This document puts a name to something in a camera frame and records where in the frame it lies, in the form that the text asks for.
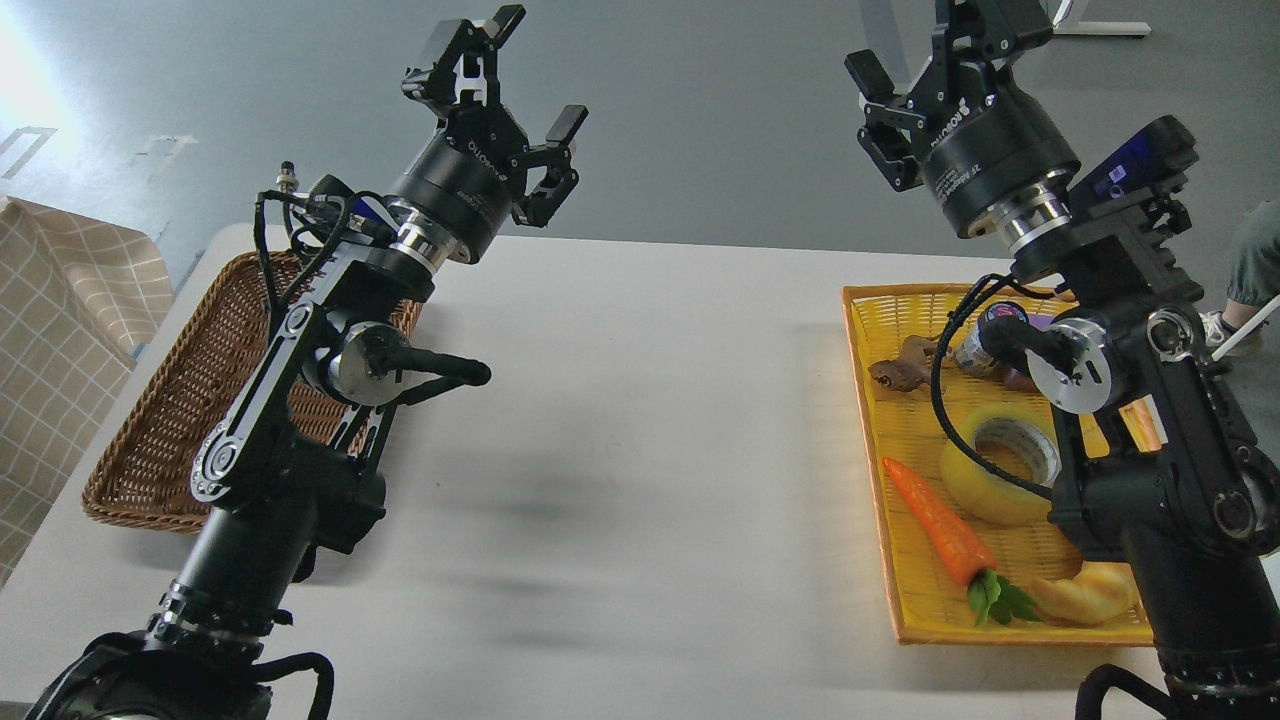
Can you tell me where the toy croissant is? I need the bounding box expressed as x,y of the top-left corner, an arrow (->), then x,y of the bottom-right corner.
1027,561 -> 1140,626

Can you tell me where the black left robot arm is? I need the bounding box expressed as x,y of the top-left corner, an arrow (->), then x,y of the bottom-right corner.
27,4 -> 588,719

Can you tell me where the beige checkered cloth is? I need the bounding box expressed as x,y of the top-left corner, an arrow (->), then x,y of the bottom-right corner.
1,196 -> 174,580

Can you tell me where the yellow tape roll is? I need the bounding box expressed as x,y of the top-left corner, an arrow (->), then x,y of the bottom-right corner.
940,404 -> 1064,528

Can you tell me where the orange toy carrot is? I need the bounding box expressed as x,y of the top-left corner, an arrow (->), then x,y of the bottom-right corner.
881,457 -> 1043,626

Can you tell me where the white stand base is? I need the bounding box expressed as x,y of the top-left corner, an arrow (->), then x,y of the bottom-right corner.
1048,1 -> 1152,38

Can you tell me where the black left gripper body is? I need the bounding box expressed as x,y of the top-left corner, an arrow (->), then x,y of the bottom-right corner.
387,102 -> 529,264

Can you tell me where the purple foam block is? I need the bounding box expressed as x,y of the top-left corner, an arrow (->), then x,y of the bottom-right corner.
1004,314 -> 1057,393

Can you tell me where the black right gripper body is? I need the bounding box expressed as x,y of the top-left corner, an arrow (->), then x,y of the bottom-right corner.
908,61 -> 1082,238

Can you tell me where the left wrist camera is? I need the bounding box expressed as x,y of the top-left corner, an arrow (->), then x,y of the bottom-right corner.
303,174 -> 398,246

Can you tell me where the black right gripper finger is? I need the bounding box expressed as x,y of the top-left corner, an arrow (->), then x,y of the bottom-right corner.
845,50 -> 924,192
928,1 -> 1053,101

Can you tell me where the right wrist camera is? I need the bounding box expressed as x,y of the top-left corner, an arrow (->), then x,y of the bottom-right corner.
1068,115 -> 1198,211

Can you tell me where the small dark jar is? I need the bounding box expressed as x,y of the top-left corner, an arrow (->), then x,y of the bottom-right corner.
952,301 -> 1029,380

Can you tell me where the brown wicker basket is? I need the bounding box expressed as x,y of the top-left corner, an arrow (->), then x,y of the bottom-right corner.
82,250 -> 425,534

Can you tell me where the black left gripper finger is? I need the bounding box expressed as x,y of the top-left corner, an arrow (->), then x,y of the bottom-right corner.
402,5 -> 527,122
509,104 -> 589,228

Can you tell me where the yellow plastic basket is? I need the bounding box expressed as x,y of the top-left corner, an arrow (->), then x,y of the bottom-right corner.
842,284 -> 1153,647

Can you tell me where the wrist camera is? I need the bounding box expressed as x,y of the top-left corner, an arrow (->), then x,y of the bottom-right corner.
1068,115 -> 1198,211
303,174 -> 398,246

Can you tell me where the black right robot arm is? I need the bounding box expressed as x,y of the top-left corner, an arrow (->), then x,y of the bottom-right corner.
845,1 -> 1279,719

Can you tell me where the brown toy snail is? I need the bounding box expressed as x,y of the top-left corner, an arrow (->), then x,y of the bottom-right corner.
868,334 -> 947,395

